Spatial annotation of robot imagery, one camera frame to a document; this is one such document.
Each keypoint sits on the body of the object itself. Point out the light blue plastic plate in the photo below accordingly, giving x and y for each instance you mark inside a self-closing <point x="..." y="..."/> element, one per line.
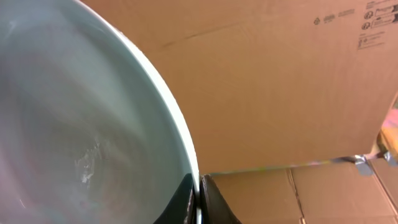
<point x="90" y="132"/>

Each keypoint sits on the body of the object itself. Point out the brown cardboard box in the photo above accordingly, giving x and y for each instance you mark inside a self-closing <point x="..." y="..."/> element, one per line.
<point x="283" y="98"/>

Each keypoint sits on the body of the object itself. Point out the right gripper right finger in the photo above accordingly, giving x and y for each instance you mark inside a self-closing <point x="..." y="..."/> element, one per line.
<point x="214" y="207"/>

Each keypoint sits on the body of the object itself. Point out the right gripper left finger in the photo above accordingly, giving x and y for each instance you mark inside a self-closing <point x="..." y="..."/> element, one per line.
<point x="181" y="207"/>

